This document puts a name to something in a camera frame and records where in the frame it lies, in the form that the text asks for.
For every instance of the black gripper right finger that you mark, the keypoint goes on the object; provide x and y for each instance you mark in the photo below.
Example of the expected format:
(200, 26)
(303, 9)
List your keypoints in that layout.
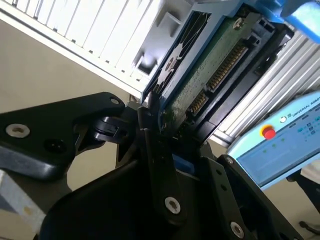
(232, 195)

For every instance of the hard disk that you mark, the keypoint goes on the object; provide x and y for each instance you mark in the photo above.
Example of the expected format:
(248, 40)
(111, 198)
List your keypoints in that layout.
(212, 62)

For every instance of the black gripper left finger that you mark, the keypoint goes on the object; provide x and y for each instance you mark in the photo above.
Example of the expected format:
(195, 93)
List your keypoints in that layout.
(37, 140)

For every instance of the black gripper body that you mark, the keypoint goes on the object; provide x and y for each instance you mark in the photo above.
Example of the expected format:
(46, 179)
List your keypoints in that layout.
(105, 212)

